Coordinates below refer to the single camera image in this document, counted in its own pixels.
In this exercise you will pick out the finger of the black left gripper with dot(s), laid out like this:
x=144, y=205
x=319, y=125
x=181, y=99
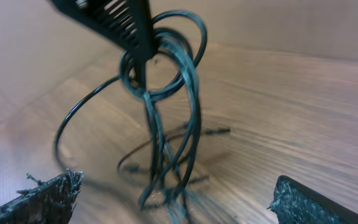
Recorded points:
x=127, y=23

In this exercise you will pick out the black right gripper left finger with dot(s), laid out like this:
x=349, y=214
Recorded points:
x=52, y=201

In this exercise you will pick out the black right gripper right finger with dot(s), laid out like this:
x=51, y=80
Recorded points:
x=295, y=203

